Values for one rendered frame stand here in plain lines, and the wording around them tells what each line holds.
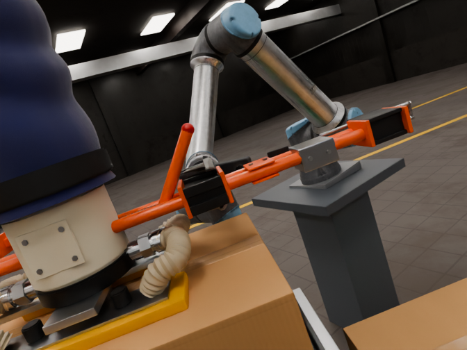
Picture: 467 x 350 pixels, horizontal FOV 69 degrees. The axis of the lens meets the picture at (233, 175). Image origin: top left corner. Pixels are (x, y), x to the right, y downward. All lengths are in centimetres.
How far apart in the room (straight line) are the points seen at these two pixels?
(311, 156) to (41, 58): 46
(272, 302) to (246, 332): 5
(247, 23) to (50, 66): 67
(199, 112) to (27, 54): 62
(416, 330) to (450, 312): 10
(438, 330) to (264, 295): 60
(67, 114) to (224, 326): 39
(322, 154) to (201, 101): 58
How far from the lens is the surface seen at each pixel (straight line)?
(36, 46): 63
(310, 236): 166
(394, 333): 101
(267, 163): 60
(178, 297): 54
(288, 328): 51
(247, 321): 49
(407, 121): 69
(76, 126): 59
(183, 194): 58
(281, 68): 119
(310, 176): 152
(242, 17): 112
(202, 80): 115
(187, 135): 60
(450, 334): 100
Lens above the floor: 120
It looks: 11 degrees down
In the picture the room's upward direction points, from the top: 20 degrees counter-clockwise
